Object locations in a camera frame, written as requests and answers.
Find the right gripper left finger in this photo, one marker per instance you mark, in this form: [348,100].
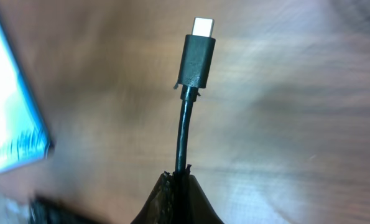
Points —
[158,208]

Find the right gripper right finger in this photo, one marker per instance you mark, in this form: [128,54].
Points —
[198,209]

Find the blue-screen Samsung smartphone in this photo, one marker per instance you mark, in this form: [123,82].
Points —
[24,135]

